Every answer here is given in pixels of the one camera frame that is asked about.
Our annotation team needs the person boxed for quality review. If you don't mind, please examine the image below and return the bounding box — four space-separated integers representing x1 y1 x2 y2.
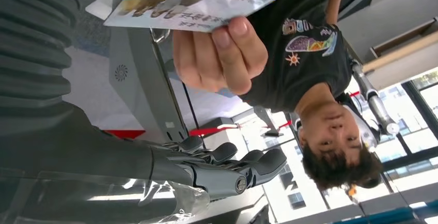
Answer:
172 0 384 190

